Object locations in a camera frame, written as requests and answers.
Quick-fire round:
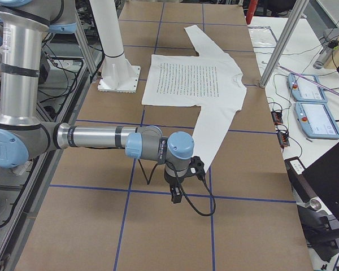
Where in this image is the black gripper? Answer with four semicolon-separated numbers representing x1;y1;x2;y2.
164;169;193;203

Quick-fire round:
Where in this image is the blue teach pendant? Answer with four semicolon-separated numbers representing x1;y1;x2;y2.
287;73;328;103
295;102;339;139

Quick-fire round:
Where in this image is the black white device box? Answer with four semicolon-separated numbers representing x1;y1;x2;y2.
284;156;324;212

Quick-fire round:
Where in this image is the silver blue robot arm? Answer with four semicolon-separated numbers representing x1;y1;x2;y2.
0;1;196;203

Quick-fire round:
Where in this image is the grey water bottle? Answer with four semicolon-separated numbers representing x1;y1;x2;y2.
313;41;336;69

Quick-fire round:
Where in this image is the orange circuit board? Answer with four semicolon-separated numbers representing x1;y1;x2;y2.
277;130;290;149
271;110;284;125

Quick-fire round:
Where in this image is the white long-sleeve printed shirt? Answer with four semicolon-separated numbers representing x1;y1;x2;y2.
142;25;246;170

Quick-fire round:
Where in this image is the near blue teach pendant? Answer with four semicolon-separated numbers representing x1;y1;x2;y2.
295;102;339;139

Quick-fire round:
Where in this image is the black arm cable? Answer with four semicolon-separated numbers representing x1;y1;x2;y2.
140;158;216;217

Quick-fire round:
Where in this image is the far blue teach pendant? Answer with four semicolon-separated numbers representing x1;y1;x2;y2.
287;73;328;103

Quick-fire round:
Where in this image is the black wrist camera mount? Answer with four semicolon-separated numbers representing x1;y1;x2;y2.
188;156;206;181

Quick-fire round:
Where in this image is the white camera post with base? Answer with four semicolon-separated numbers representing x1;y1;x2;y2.
90;0;141;93

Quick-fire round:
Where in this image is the black laptop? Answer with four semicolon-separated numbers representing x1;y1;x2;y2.
303;142;339;220

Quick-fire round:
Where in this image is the red cylinder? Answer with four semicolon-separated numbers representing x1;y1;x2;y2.
246;0;258;25

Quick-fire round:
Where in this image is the far orange circuit board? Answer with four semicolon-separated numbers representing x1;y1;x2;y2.
271;110;284;125

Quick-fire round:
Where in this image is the near orange circuit board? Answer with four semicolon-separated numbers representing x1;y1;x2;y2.
277;130;290;149

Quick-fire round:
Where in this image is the clear plastic packaging bag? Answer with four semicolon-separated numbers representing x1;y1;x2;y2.
248;26;277;49

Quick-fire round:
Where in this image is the aluminium frame post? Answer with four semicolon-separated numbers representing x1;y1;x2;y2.
259;0;309;88

